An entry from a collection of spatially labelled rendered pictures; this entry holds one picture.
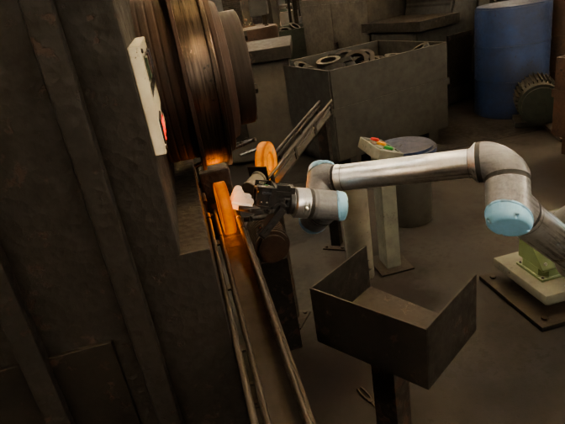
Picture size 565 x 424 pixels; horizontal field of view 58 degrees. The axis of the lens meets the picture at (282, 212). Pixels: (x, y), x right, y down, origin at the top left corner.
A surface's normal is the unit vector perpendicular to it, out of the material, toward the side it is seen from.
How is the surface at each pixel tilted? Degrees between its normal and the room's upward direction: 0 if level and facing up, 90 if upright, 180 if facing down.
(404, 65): 90
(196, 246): 0
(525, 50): 90
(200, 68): 78
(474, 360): 0
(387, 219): 90
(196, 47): 69
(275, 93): 90
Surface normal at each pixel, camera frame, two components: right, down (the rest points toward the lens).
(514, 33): -0.32, 0.43
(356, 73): 0.46, 0.29
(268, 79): -0.03, 0.41
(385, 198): 0.22, 0.36
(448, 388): -0.15, -0.90
